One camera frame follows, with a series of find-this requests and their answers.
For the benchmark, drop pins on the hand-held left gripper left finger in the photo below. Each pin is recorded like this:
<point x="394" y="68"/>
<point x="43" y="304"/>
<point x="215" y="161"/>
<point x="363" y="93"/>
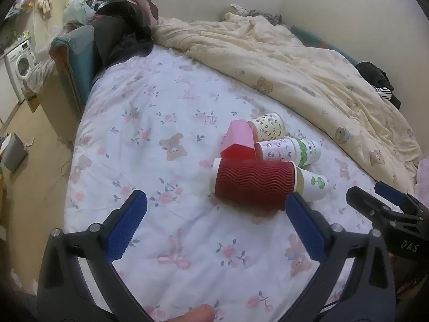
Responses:
<point x="127" y="226"/>

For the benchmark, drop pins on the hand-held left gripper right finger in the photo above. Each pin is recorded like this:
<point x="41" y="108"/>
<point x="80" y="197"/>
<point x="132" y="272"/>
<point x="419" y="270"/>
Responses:
<point x="306" y="228"/>

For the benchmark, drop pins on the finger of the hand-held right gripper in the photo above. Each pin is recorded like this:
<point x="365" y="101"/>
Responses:
<point x="367" y="204"/>
<point x="392" y="193"/>

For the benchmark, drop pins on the red corrugated paper cup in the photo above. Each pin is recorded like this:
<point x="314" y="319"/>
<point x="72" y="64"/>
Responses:
<point x="254" y="182"/>

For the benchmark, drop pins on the white cup with green tree print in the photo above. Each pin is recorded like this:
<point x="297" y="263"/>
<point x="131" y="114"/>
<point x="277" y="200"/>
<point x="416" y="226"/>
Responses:
<point x="313" y="184"/>

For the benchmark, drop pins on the green label paper cup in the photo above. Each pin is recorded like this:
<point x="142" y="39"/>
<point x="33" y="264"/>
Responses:
<point x="306" y="152"/>

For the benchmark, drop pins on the white panda print paper cup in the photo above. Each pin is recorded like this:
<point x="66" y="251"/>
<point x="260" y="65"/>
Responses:
<point x="276" y="150"/>

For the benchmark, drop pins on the spotted pattern paper cup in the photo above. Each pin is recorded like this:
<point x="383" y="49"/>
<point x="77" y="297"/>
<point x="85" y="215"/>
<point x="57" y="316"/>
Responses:
<point x="268" y="127"/>

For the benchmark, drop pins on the pink faceted cup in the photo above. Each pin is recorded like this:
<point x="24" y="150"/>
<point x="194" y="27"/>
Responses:
<point x="239" y="141"/>

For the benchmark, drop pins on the person's left hand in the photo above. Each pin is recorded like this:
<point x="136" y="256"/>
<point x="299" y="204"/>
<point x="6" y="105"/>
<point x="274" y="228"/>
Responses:
<point x="202" y="313"/>

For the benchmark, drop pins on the pink cloth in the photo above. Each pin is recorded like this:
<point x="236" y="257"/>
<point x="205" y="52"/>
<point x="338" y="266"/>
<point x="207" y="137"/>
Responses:
<point x="423" y="172"/>

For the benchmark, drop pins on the white floral bed sheet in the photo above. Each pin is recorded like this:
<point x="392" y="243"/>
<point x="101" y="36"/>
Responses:
<point x="150" y="134"/>

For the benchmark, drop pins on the black and white striped cloth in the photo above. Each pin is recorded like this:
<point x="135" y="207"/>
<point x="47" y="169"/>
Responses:
<point x="383" y="93"/>

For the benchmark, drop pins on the black garment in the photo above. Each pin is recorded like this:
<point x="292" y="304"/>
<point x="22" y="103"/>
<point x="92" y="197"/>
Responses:
<point x="373" y="73"/>

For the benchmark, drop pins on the grey waste bin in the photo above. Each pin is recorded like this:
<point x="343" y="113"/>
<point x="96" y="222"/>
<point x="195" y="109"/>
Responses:
<point x="13" y="154"/>

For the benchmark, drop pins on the cream bear print duvet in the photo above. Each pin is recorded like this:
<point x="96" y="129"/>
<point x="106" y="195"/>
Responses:
<point x="285" y="73"/>

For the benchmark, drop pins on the cardboard box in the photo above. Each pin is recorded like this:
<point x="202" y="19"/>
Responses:
<point x="33" y="102"/>

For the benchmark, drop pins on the teal mat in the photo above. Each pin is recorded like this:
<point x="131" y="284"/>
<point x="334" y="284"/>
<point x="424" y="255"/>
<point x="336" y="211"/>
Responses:
<point x="321" y="42"/>

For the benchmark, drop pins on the teal bed headboard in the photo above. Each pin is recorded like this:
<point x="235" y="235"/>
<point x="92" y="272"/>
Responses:
<point x="78" y="60"/>

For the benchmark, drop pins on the white washing machine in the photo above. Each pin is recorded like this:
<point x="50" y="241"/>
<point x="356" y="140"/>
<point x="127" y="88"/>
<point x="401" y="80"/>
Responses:
<point x="20" y="63"/>

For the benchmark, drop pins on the dark clothing pile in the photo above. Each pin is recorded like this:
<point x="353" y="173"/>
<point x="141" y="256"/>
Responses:
<point x="124" y="30"/>

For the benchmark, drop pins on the patterned pillow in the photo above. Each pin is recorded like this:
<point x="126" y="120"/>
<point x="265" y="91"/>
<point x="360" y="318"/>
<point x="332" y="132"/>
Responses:
<point x="249" y="15"/>

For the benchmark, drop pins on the pale plastic bag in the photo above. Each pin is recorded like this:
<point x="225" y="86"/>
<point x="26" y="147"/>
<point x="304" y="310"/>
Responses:
<point x="77" y="8"/>

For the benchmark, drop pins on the hanging light clothes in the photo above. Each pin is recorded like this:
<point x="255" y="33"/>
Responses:
<point x="38" y="3"/>

